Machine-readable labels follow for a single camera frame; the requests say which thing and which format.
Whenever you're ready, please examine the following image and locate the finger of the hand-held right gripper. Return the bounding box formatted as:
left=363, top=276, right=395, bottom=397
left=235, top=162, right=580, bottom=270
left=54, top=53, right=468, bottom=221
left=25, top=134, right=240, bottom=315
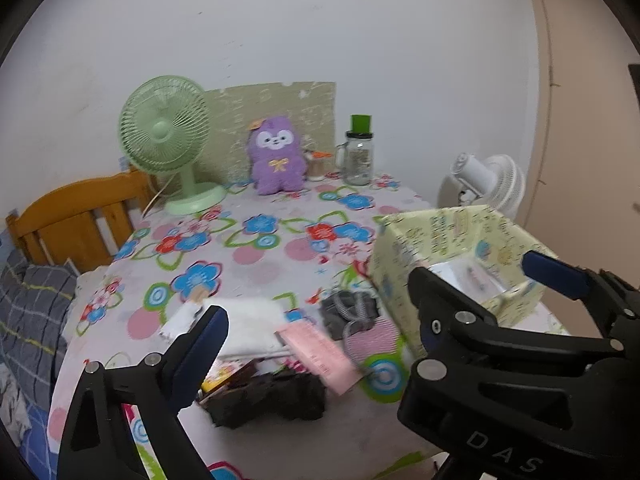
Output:
left=521, top=251, right=640, bottom=361
left=407, top=264, right=506, bottom=376

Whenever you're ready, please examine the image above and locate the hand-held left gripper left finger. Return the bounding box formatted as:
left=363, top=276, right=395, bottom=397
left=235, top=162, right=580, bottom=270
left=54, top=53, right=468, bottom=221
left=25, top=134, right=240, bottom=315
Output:
left=56, top=305, right=230, bottom=480

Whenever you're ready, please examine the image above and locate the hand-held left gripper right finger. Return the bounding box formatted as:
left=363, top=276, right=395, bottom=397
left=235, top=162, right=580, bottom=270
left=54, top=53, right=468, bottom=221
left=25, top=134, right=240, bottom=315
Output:
left=419, top=317, right=437, bottom=358

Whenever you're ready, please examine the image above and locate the colourful booklet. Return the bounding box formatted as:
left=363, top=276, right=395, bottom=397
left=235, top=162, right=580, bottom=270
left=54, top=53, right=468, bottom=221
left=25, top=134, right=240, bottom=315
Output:
left=197, top=357, right=258, bottom=406

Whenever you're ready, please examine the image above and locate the yellow patterned storage box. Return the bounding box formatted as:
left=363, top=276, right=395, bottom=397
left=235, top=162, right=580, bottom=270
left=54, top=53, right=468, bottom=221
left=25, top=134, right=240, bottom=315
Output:
left=367, top=204, right=561, bottom=358

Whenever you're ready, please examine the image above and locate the grey cloth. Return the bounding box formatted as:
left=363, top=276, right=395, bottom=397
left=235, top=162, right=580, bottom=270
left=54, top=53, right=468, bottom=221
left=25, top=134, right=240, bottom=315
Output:
left=319, top=287, right=381, bottom=343

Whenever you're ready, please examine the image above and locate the black cloth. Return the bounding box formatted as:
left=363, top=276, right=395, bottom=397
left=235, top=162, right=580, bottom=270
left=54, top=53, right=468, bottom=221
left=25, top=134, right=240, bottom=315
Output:
left=205, top=367, right=327, bottom=429

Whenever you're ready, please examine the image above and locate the white fan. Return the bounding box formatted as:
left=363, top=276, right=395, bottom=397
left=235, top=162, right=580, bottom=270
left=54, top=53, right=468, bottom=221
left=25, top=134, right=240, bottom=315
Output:
left=437, top=152, right=527, bottom=221

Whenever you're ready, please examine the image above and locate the floral tablecloth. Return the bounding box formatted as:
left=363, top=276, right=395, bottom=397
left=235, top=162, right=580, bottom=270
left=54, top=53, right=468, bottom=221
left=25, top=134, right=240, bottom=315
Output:
left=47, top=172, right=571, bottom=480

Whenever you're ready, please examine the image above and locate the beige door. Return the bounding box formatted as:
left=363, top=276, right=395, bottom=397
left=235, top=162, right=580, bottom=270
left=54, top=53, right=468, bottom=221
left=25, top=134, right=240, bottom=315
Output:
left=520, top=0, right=640, bottom=296

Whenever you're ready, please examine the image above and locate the grey plaid pillow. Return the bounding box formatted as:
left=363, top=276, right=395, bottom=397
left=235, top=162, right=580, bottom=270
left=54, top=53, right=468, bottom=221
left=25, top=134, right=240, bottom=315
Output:
left=0, top=247, right=81, bottom=411

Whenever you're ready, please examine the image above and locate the glass jar with green lid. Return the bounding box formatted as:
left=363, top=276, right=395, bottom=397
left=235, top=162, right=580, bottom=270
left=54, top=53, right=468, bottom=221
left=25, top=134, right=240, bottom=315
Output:
left=334, top=115, right=376, bottom=187

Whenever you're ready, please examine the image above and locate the wooden bed headboard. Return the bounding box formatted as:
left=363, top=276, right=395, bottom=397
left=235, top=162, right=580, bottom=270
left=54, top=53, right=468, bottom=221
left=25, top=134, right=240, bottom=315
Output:
left=5, top=167, right=166, bottom=273

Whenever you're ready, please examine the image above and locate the purple plush toy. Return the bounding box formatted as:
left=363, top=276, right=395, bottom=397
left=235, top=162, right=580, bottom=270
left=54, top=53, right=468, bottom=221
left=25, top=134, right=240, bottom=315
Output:
left=245, top=115, right=308, bottom=196

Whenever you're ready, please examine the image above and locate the small clear jar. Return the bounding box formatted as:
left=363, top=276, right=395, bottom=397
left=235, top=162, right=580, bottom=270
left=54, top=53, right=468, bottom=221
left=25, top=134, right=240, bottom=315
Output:
left=306, top=149, right=333, bottom=182

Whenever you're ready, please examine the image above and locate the green table fan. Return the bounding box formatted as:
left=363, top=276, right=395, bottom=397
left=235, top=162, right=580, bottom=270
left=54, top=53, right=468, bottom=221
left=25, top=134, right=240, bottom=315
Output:
left=118, top=75, right=227, bottom=217

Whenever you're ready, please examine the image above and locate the olive patterned board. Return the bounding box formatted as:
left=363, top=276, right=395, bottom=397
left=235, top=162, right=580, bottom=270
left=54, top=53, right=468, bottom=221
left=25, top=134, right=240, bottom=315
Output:
left=202, top=80, right=337, bottom=183

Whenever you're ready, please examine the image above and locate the green fan cable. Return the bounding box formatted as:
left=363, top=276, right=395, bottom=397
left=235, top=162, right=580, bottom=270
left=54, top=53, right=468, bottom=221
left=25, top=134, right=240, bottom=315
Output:
left=142, top=175, right=183, bottom=218

